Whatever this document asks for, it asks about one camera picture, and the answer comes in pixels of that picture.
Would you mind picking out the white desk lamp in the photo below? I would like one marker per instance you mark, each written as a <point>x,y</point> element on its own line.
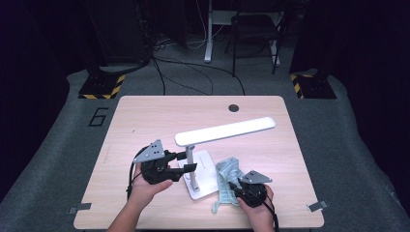
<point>225,130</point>

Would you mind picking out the dark round table grommet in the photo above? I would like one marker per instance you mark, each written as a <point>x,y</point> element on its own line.
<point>233,108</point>

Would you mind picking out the person's left hand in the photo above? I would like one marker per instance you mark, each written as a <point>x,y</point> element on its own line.
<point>141,193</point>

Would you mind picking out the grey tape strip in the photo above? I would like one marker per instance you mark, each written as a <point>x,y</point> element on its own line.
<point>80,207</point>
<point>317,206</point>

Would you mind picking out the black chair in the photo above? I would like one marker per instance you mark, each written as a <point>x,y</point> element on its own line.
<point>254,27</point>

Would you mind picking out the dark curtain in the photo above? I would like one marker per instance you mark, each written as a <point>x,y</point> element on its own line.
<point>25,96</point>
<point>380,96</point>

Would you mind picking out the dark cabinet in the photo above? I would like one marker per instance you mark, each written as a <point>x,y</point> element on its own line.
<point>119,32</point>

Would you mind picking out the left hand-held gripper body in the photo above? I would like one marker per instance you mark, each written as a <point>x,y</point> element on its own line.
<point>158,174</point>

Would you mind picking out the person's right hand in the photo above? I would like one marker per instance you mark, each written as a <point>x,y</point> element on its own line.
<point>261,214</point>

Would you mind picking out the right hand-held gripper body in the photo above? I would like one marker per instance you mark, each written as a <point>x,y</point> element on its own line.
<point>253,195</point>

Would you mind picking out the white desk frame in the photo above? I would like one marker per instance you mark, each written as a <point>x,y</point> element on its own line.
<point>208,38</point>

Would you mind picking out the black stand base yellow stripes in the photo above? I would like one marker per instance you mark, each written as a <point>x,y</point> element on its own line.
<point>316,87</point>
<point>100,87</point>

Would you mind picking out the blue striped cloth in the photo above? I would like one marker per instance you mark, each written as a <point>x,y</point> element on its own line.
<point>227,175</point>

